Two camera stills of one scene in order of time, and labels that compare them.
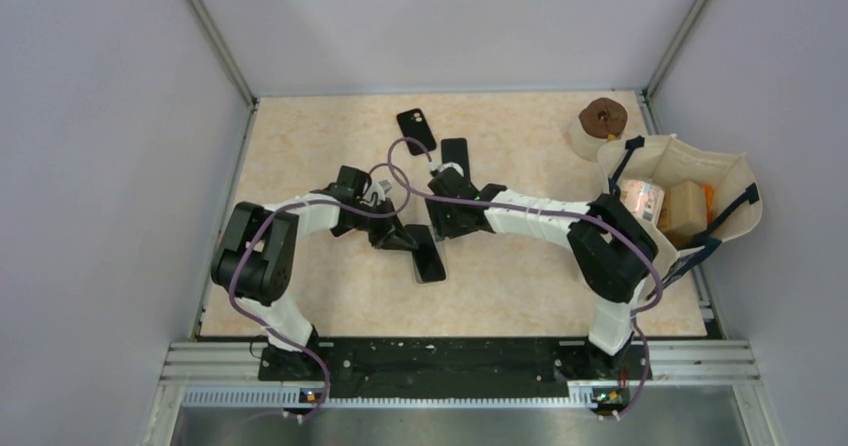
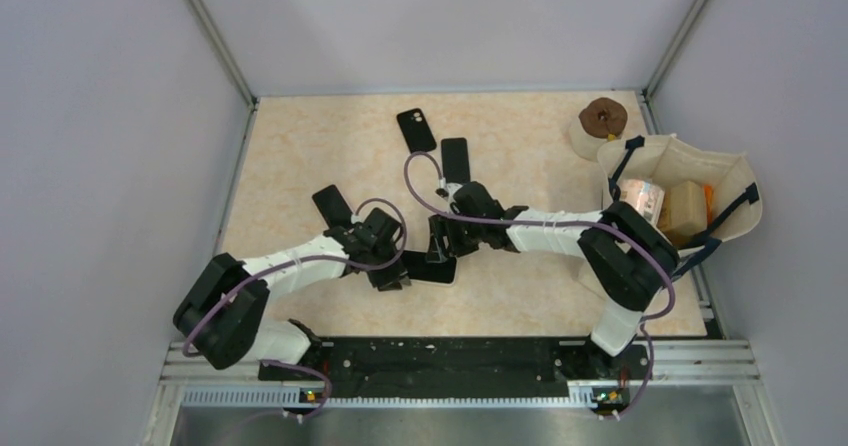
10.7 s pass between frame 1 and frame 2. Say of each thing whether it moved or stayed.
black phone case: stayed
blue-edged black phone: stayed
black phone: moved
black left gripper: moved
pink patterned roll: stayed
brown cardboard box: stayed
